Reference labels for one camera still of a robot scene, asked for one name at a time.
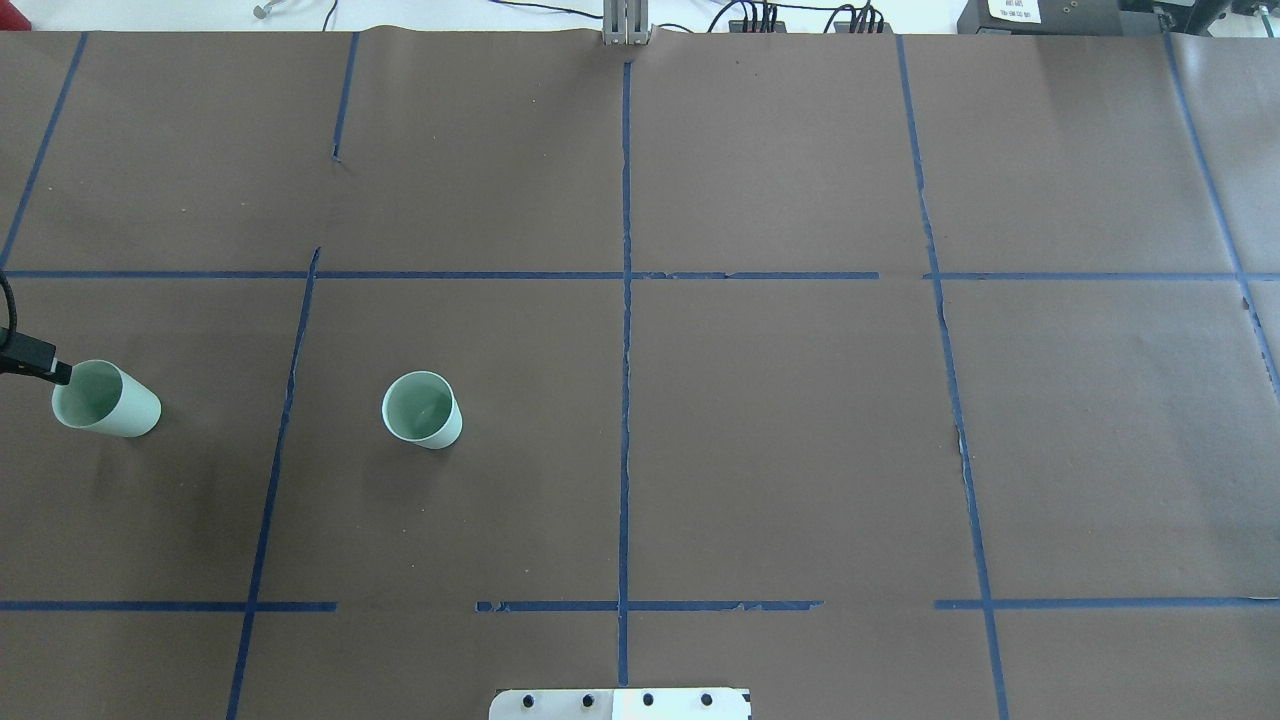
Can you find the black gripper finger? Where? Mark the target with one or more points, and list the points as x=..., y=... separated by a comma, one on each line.
x=24, y=355

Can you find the mint green cup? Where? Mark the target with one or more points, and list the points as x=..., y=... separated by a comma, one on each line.
x=101, y=398
x=420, y=408

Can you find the brown paper table cover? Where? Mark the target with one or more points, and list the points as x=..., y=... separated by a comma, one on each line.
x=896, y=377

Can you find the black box with label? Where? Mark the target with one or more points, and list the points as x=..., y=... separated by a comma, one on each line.
x=1056, y=18

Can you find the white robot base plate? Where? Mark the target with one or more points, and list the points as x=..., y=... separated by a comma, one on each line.
x=623, y=703

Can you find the grey aluminium post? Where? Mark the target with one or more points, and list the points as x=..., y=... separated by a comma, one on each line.
x=626, y=22

